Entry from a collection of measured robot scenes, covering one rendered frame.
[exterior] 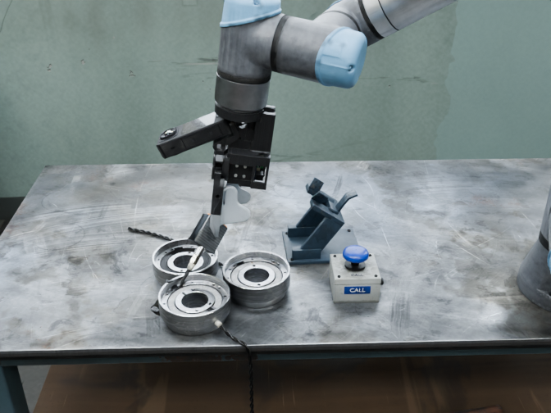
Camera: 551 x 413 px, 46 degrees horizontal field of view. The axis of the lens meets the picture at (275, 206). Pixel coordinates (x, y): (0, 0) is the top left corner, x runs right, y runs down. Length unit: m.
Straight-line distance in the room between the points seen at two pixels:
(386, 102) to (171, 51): 0.86
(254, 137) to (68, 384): 0.61
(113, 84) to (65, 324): 1.72
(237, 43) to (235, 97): 0.07
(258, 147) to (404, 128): 1.81
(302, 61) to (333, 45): 0.04
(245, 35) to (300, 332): 0.42
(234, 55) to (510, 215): 0.66
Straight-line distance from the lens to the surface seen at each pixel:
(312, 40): 0.84
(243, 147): 0.94
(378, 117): 2.67
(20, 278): 1.14
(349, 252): 0.99
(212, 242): 1.01
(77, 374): 1.31
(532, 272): 1.08
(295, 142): 2.67
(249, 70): 0.87
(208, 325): 0.94
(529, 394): 1.30
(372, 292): 1.01
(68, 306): 1.05
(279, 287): 0.98
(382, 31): 0.95
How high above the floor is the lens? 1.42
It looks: 29 degrees down
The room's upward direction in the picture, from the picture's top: straight up
